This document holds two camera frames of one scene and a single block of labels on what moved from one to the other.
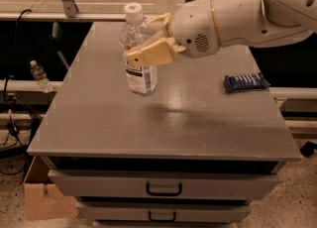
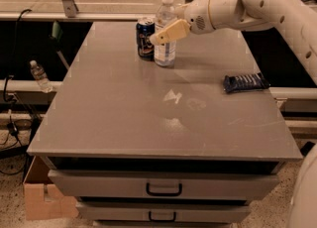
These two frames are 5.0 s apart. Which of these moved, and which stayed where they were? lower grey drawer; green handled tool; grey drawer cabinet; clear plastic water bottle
Moved: clear plastic water bottle
Stayed: green handled tool; grey drawer cabinet; lower grey drawer
